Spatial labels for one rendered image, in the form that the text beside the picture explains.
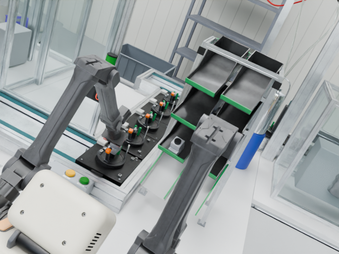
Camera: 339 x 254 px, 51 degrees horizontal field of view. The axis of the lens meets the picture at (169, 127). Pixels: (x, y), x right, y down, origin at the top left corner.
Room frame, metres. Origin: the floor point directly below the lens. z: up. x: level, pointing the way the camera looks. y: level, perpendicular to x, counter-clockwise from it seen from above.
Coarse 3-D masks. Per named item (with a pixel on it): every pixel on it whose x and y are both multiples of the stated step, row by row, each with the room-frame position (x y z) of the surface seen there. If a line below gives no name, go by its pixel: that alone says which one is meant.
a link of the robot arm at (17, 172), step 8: (24, 160) 0.81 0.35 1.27; (8, 168) 0.76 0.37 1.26; (16, 168) 0.77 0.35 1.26; (24, 168) 0.78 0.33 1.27; (32, 168) 0.79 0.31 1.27; (0, 176) 0.74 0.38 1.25; (8, 176) 0.74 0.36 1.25; (16, 176) 0.75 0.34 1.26; (24, 176) 0.76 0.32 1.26; (16, 184) 0.73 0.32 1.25
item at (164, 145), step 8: (176, 128) 1.44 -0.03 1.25; (184, 128) 1.45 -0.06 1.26; (168, 136) 1.39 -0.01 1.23; (176, 136) 1.40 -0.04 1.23; (184, 136) 1.41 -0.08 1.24; (160, 144) 1.33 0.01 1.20; (168, 144) 1.35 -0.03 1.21; (168, 152) 1.30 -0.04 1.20; (184, 152) 1.33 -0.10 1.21; (184, 160) 1.28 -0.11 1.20
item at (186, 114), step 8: (192, 88) 1.43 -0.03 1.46; (224, 88) 1.52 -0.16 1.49; (192, 96) 1.45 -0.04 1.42; (200, 96) 1.47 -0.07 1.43; (208, 96) 1.48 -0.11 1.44; (216, 96) 1.49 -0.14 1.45; (184, 104) 1.40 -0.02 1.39; (192, 104) 1.41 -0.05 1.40; (200, 104) 1.42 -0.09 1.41; (208, 104) 1.43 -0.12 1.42; (216, 104) 1.38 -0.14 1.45; (176, 112) 1.35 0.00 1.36; (184, 112) 1.36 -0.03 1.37; (192, 112) 1.37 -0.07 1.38; (200, 112) 1.38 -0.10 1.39; (208, 112) 1.39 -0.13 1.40; (184, 120) 1.29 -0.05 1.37; (192, 120) 1.33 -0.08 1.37; (192, 128) 1.29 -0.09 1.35
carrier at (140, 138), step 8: (120, 128) 1.74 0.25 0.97; (128, 128) 1.78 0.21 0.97; (136, 128) 1.67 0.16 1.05; (136, 136) 1.69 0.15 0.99; (144, 136) 1.69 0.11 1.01; (128, 144) 1.60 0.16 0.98; (136, 144) 1.61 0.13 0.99; (144, 144) 1.68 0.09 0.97; (152, 144) 1.72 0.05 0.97; (128, 152) 1.55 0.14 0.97; (136, 152) 1.57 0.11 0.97; (144, 152) 1.60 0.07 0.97
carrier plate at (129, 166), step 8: (96, 144) 1.50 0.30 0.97; (88, 152) 1.40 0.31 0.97; (96, 152) 1.43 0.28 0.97; (120, 152) 1.51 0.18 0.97; (80, 160) 1.32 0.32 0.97; (88, 160) 1.35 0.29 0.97; (96, 160) 1.37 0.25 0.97; (128, 160) 1.47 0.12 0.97; (136, 160) 1.50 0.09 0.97; (88, 168) 1.31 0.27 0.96; (96, 168) 1.31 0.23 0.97; (104, 168) 1.34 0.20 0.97; (120, 168) 1.38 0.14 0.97; (128, 168) 1.41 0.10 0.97; (104, 176) 1.29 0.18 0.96; (112, 176) 1.30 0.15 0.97; (128, 176) 1.37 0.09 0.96; (120, 184) 1.28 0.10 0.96
